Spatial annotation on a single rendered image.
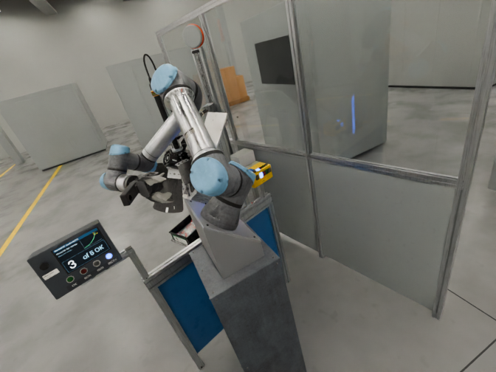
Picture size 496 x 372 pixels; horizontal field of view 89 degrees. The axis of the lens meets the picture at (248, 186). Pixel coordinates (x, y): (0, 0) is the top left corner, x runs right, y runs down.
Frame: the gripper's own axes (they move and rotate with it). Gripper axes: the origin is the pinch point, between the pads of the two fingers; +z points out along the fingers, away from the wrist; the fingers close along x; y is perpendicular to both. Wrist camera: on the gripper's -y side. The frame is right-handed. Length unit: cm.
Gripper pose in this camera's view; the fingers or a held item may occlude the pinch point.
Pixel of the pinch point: (166, 191)
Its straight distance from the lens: 97.9
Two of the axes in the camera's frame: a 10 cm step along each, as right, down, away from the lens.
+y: 4.0, -5.0, 7.7
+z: 9.1, 0.9, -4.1
